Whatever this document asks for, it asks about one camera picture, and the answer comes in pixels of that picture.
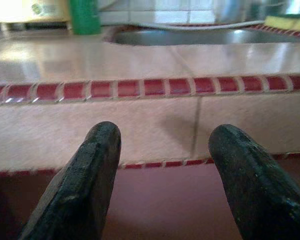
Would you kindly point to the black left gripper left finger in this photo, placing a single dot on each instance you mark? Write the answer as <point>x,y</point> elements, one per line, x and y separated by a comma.
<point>80,195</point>

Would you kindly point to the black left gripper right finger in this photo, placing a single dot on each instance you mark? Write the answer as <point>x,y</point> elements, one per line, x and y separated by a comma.
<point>262,195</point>

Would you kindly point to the steel sink basin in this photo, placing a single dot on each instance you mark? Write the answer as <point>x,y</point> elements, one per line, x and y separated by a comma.
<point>202,37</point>

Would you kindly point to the green and yellow sponge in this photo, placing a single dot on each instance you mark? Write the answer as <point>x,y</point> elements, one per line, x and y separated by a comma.
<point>287,23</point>

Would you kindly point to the green dish soap bottle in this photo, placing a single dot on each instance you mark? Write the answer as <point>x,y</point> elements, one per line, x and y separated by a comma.
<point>85,17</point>

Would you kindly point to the cream water purifier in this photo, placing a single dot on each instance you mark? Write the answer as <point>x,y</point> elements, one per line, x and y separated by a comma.
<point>27,11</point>

